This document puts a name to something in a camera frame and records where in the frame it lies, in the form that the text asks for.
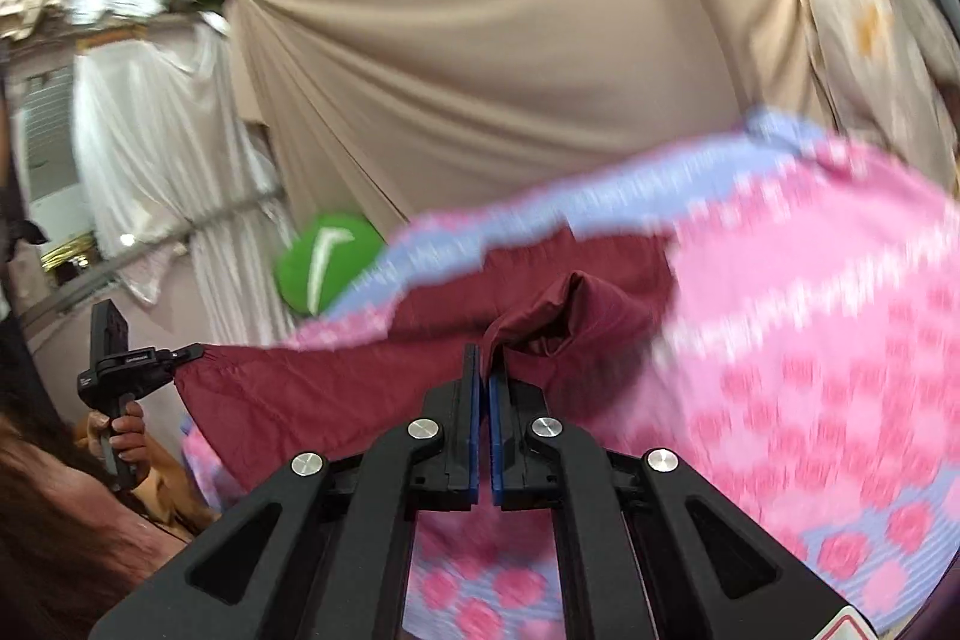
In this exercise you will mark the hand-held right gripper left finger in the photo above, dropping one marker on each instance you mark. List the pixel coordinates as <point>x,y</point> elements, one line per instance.
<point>470,437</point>

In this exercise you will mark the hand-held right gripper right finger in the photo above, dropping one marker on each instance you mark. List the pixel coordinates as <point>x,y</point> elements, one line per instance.
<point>498,445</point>

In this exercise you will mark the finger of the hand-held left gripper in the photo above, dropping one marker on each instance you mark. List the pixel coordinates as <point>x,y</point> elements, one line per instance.
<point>186,355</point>

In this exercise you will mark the maroon puffer jacket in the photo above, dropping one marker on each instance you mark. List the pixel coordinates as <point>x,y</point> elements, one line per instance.
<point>420,355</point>

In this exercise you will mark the person's left forearm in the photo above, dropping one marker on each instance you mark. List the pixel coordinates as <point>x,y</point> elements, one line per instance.
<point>169,490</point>

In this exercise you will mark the person's left hand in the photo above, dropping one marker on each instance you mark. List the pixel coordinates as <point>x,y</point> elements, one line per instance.
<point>126,437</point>

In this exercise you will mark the grey metal rod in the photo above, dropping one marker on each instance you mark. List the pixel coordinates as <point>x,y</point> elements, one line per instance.
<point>150,242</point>

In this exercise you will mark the green round pillow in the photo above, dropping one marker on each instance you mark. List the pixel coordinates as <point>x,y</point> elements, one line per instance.
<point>326,265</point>

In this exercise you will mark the person's brown hair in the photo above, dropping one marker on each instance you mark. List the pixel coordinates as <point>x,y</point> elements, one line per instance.
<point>67,535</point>

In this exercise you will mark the white satin curtain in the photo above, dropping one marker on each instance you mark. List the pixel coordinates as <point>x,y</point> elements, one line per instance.
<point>172,160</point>

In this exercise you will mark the white standing air conditioner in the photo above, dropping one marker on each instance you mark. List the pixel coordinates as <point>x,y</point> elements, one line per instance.
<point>49,145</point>

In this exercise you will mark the pink floral bed sheet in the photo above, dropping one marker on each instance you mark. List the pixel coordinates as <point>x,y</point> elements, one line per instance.
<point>750,340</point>

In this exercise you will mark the beige curtain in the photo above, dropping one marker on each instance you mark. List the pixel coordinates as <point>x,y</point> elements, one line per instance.
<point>510,48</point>

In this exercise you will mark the pale floral curtain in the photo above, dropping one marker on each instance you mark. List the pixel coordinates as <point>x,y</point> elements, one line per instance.
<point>870,10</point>

